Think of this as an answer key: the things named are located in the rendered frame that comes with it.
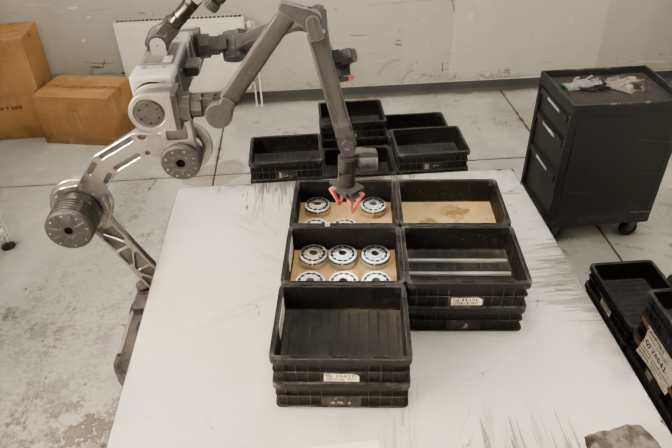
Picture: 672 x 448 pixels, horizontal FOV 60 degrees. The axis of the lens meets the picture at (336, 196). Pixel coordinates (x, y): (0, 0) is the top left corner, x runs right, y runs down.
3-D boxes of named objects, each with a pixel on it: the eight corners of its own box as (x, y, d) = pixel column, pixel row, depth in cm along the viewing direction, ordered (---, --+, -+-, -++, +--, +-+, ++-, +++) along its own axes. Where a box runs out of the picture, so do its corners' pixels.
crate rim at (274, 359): (268, 365, 161) (267, 359, 160) (280, 289, 186) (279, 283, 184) (412, 366, 160) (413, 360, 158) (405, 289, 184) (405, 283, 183)
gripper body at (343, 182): (342, 178, 195) (342, 160, 191) (364, 191, 189) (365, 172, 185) (328, 186, 192) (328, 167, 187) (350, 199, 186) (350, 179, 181)
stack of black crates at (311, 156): (256, 230, 334) (247, 164, 308) (258, 200, 358) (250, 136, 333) (325, 226, 336) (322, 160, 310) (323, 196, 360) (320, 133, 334)
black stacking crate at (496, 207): (399, 250, 215) (400, 226, 208) (394, 203, 239) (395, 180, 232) (507, 250, 213) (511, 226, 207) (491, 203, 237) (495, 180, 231)
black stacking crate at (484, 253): (404, 310, 190) (406, 284, 183) (399, 251, 214) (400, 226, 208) (526, 310, 189) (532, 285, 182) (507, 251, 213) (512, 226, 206)
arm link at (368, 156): (339, 131, 185) (341, 140, 177) (375, 129, 185) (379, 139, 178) (340, 165, 190) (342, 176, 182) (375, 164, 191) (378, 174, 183)
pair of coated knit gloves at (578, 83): (567, 93, 307) (568, 88, 305) (554, 79, 322) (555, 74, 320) (613, 91, 308) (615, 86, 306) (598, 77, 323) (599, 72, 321)
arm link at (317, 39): (300, 13, 169) (300, 19, 159) (319, 7, 168) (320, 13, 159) (339, 145, 188) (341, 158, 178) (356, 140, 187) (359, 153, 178)
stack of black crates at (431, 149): (395, 221, 337) (397, 155, 312) (387, 192, 362) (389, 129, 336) (462, 217, 339) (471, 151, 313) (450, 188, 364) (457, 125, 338)
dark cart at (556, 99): (541, 245, 339) (573, 105, 288) (516, 201, 376) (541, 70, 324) (641, 239, 342) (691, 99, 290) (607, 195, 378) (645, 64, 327)
